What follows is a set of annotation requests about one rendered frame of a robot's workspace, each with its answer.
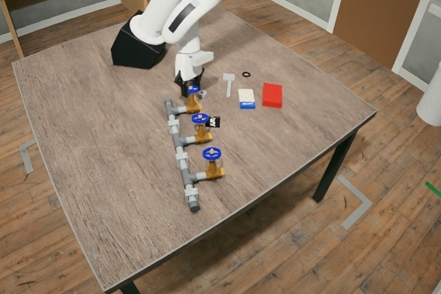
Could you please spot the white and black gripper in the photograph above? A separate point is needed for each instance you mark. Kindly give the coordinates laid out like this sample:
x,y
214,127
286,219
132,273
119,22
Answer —
x,y
184,71

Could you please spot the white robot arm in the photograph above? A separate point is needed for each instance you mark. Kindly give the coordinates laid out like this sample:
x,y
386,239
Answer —
x,y
172,19

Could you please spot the red block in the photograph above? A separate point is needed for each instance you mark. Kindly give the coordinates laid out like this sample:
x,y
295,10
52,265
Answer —
x,y
272,95

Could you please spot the grey and white pipe manifold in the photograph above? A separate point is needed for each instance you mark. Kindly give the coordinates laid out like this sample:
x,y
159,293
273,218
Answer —
x,y
191,194

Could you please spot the black tag with gold chain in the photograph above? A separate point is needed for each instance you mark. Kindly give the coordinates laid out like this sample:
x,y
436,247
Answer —
x,y
214,121

